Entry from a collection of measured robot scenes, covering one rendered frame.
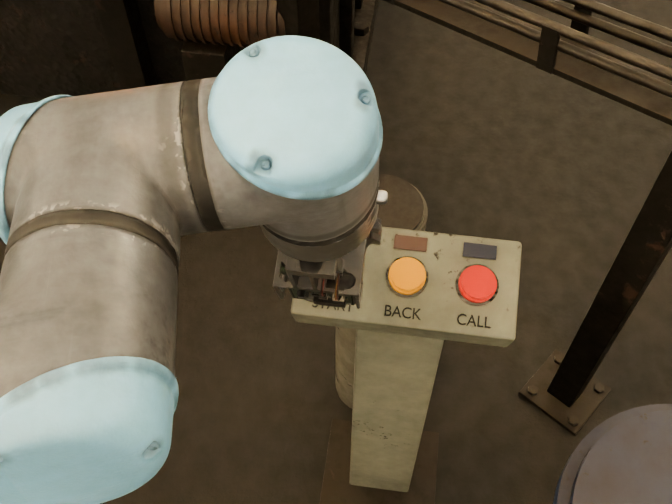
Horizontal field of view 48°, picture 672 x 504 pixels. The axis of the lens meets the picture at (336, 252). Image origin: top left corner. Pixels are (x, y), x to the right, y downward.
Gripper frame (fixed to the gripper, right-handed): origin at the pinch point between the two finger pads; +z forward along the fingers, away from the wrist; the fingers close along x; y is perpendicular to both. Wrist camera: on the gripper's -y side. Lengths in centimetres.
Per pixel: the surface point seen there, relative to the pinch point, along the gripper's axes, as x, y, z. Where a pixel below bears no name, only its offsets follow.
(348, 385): 0, 7, 58
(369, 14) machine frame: -8, -89, 96
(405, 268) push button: 7.1, -0.6, 5.7
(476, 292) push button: 14.8, 1.1, 5.7
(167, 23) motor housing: -36, -46, 37
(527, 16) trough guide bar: 17.9, -32.2, 5.4
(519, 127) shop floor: 31, -61, 93
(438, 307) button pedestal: 11.1, 2.9, 6.8
